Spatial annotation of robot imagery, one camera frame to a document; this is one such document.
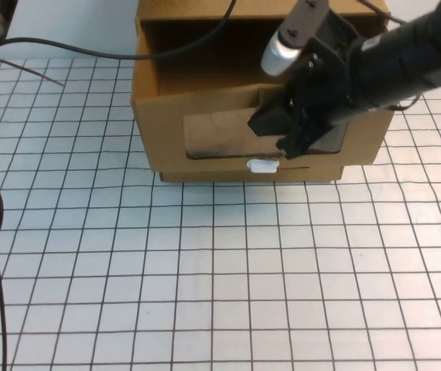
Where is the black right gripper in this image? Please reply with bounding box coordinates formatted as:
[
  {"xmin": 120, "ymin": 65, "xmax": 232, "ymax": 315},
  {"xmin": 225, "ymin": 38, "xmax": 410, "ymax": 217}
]
[{"xmin": 247, "ymin": 11, "xmax": 361, "ymax": 160}]

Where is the white plastic drawer handle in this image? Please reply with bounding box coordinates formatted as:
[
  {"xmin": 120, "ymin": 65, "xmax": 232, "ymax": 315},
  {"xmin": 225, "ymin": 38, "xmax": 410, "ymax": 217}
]
[{"xmin": 246, "ymin": 158, "xmax": 280, "ymax": 174}]

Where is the cardboard shoe box drawer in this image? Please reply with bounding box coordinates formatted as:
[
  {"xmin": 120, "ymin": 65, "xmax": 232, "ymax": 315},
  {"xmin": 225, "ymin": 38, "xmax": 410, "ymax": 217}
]
[{"xmin": 130, "ymin": 17, "xmax": 395, "ymax": 173}]

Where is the cardboard shoe box with window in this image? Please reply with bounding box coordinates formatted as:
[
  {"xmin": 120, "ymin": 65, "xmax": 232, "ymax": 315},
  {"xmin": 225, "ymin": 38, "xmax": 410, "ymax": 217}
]
[{"xmin": 160, "ymin": 164, "xmax": 344, "ymax": 182}]

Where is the white grid-patterned tablecloth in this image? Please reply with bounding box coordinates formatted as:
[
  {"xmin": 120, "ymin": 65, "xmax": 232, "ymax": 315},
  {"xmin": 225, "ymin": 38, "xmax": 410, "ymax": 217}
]
[{"xmin": 0, "ymin": 56, "xmax": 441, "ymax": 371}]

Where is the thin zip tie tail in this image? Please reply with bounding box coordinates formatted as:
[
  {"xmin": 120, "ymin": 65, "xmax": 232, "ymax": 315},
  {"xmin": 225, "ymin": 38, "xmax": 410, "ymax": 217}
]
[{"xmin": 0, "ymin": 52, "xmax": 67, "ymax": 87}]

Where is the silver cylindrical wrist camera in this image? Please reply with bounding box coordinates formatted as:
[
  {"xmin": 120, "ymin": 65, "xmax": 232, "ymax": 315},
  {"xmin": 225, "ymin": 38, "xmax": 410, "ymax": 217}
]
[{"xmin": 261, "ymin": 30, "xmax": 303, "ymax": 77}]

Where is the grey camera mounting bracket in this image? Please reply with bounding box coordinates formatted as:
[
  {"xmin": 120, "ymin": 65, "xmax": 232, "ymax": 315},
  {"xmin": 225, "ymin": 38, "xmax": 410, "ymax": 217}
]
[{"xmin": 282, "ymin": 0, "xmax": 328, "ymax": 49}]

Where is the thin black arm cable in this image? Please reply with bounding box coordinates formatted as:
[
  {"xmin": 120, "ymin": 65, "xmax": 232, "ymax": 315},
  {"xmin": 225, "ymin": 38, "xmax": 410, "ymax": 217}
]
[{"xmin": 357, "ymin": 0, "xmax": 403, "ymax": 26}]

